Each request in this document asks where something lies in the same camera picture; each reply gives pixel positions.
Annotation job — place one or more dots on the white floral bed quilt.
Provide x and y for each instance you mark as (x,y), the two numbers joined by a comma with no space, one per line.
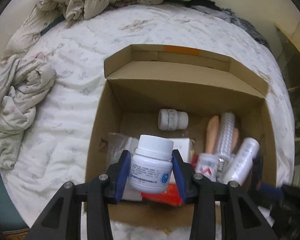
(55,148)

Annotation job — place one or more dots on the white tall bottle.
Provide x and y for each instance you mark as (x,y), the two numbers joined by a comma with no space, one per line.
(240,167)

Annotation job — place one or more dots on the brown cardboard box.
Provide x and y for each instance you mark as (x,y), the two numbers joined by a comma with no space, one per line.
(143,79)

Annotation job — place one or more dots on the red white carton box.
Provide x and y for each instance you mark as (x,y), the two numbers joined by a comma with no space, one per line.
(171,195)

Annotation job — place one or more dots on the peach coloured tube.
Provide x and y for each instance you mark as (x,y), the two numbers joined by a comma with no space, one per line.
(212,134)

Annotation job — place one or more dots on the white bottle red label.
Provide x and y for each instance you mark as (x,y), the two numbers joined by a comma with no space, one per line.
(207,165)

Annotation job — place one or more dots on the white textured bottle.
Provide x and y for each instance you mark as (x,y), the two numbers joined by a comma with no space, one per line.
(224,142)

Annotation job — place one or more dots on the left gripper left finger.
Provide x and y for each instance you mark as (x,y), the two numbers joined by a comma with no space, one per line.
(61,218)

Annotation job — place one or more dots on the crumpled beige floral blanket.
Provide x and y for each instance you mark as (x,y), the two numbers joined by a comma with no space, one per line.
(25,80)

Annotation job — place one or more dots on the white round pill bottle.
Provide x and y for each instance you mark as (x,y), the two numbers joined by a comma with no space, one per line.
(172,120)

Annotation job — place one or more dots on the clear plastic bag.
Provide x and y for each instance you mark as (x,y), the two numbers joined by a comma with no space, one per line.
(117,143)

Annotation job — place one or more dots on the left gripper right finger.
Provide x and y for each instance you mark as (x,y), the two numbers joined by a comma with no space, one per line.
(240,217)

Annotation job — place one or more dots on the wooden shelf furniture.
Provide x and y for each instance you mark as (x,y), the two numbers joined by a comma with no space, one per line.
(293,37)

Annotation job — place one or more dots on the white medicine jar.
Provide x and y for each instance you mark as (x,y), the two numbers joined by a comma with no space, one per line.
(151,165)

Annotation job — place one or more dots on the dark grey clothing pile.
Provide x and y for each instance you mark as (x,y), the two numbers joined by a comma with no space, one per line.
(226,14)

